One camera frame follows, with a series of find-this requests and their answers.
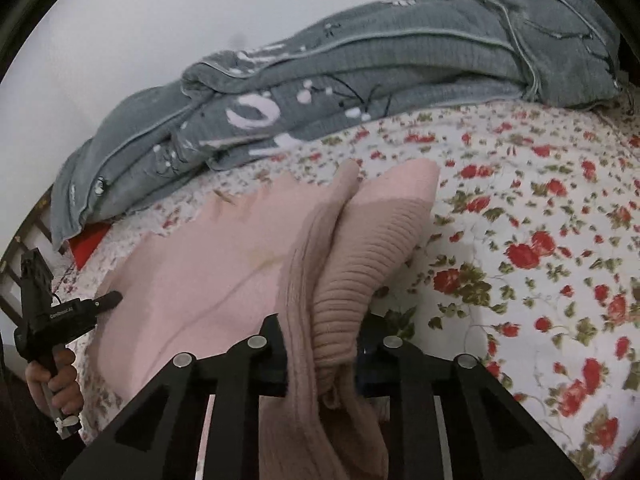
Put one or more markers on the red pillow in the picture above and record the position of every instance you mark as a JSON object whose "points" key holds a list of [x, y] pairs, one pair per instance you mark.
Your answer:
{"points": [[87, 247]]}

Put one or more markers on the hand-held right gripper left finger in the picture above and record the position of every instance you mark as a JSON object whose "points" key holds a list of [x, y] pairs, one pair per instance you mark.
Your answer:
{"points": [[270, 342]]}

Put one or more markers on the person's left hand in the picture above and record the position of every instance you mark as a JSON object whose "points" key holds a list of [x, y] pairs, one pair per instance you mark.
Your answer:
{"points": [[60, 385]]}

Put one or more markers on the grey printed blanket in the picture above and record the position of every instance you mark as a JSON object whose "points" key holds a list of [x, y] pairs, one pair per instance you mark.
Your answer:
{"points": [[400, 60]]}

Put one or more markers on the pink knit sweater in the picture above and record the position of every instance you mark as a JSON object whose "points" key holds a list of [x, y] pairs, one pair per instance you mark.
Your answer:
{"points": [[200, 270]]}

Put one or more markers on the floral bed sheet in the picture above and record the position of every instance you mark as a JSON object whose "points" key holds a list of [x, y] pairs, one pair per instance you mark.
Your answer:
{"points": [[525, 210]]}

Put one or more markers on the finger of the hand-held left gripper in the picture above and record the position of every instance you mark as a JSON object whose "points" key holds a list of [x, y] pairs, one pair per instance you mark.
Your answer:
{"points": [[110, 301]]}

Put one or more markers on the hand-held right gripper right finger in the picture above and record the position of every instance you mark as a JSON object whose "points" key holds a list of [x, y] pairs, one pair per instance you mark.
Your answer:
{"points": [[370, 352]]}

